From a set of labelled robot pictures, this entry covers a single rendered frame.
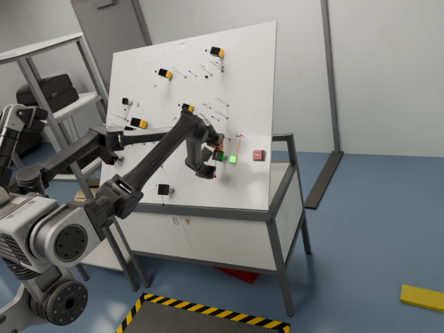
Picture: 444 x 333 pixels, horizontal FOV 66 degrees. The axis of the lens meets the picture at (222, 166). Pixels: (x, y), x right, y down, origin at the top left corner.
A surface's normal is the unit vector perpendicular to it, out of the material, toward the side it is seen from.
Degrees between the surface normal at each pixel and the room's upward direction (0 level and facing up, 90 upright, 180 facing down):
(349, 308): 0
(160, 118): 51
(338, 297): 0
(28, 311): 90
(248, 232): 90
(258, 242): 90
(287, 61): 90
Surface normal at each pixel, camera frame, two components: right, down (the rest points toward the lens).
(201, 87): -0.45, -0.14
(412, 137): -0.49, 0.51
